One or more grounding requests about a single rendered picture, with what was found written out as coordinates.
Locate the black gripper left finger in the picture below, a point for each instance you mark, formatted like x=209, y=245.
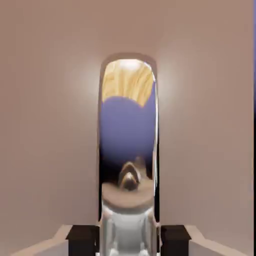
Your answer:
x=80, y=240

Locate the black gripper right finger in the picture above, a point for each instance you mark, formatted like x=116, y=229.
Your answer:
x=174, y=240

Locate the beige painted cabinet door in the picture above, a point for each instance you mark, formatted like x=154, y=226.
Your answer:
x=40, y=120

